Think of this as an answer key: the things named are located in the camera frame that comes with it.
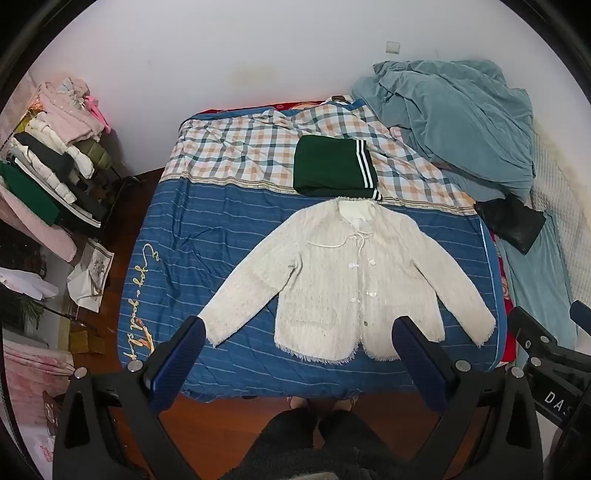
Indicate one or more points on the person's dark fuzzy pants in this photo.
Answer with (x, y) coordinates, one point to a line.
(323, 443)

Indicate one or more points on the pink fuzzy blanket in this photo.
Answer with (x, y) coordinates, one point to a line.
(27, 217)

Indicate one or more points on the clothes rack with hung clothes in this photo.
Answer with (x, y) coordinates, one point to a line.
(51, 152)

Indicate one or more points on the person's foot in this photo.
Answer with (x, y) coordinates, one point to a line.
(345, 403)
(298, 402)

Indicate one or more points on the white wall switch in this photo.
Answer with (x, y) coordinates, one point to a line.
(393, 46)

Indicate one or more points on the person's left foot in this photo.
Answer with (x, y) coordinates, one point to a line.
(298, 402)

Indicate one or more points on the black bag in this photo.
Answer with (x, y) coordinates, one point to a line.
(512, 221)

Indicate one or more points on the teal bed sheet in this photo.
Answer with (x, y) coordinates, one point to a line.
(535, 277)

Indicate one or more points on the person's right foot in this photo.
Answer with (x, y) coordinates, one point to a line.
(345, 403)

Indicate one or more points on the white knit cardigan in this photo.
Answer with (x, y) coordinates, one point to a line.
(332, 286)

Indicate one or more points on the folded green striped garment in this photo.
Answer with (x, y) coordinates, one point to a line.
(328, 166)

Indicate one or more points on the pink floral cloth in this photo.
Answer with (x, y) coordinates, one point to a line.
(27, 383)

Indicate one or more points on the white quilted mattress pad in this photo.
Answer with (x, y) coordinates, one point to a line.
(558, 184)

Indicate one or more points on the white printed tote bag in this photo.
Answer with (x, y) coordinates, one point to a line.
(90, 272)

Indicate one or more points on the blue striped plaid quilt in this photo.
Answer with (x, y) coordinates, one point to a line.
(207, 230)

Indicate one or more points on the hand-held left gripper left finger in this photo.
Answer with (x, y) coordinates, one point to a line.
(178, 360)

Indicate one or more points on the crumpled teal blanket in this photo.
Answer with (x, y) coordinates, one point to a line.
(452, 115)

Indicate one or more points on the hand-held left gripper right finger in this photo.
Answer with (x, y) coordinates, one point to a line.
(415, 364)

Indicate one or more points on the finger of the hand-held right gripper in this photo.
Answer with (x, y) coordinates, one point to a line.
(582, 314)
(531, 327)

